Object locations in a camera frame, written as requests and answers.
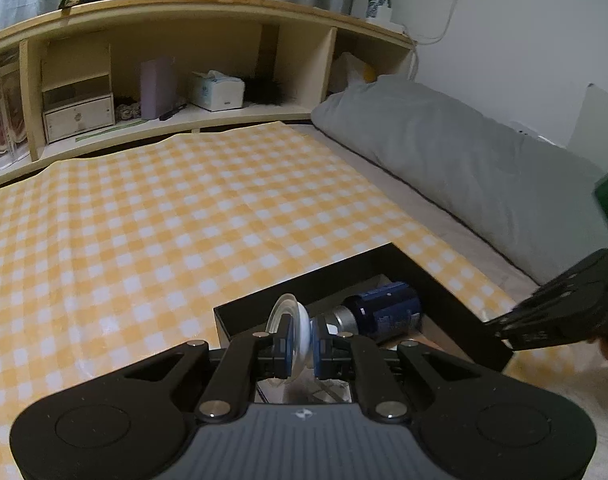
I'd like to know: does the dark blue jar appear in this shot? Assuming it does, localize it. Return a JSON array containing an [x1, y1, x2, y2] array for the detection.
[[325, 282, 421, 344]]

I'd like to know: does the black shallow cardboard box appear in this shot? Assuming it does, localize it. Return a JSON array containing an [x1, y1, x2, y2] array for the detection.
[[213, 242, 516, 406]]

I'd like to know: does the grey pillow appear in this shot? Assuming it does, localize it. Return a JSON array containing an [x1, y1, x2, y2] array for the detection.
[[311, 76, 608, 283]]

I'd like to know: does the yellow checkered cloth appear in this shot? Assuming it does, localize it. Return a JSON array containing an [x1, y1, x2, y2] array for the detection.
[[0, 120, 575, 480]]

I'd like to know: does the white tissue box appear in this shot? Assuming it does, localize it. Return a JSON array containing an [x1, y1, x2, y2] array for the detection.
[[188, 70, 245, 112]]

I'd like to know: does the purple box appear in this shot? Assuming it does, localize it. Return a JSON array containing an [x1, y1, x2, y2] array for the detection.
[[140, 56, 177, 120]]

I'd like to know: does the white small drawer box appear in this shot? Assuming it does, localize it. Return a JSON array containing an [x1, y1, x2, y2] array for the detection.
[[43, 93, 115, 143]]

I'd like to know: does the wooden headboard shelf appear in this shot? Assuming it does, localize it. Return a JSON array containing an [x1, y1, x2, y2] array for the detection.
[[0, 0, 415, 186]]

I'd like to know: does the clear display case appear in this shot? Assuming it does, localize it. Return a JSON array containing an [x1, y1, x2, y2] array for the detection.
[[0, 50, 28, 170]]

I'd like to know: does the white cable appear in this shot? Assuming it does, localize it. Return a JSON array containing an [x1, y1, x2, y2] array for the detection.
[[410, 0, 478, 47]]

